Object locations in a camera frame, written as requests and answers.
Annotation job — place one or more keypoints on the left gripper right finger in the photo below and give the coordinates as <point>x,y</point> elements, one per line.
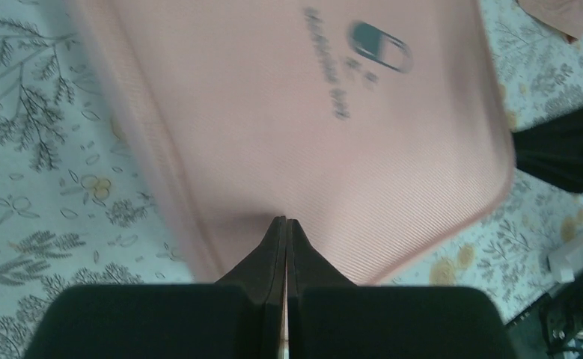
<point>331,317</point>

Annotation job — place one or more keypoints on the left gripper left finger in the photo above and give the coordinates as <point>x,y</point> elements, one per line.
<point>238,316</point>

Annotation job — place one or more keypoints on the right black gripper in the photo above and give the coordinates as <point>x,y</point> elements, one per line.
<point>553,151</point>

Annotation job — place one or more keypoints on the pink medicine kit case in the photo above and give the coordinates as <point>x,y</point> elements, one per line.
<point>377,125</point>

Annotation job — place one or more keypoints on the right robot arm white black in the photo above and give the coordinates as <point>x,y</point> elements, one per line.
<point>547,328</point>

